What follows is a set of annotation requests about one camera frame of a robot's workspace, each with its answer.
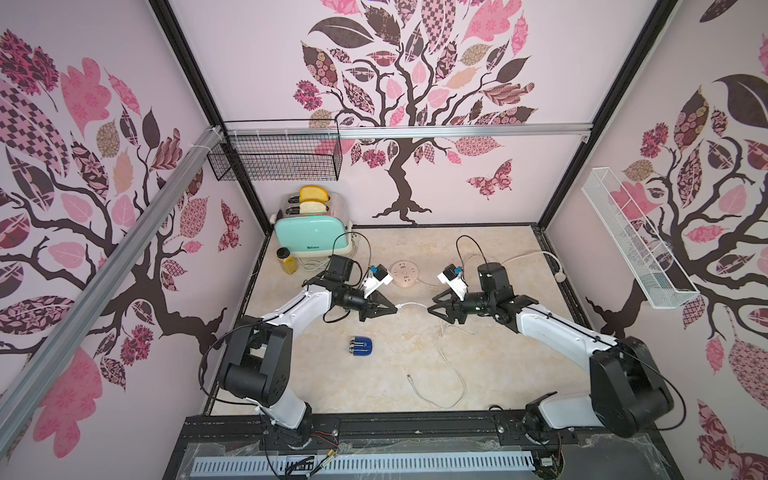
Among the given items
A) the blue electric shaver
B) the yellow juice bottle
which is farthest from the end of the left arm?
the yellow juice bottle

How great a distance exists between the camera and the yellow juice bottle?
1024 mm

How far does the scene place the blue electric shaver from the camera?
87 cm

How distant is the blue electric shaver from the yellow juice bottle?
0.36 metres
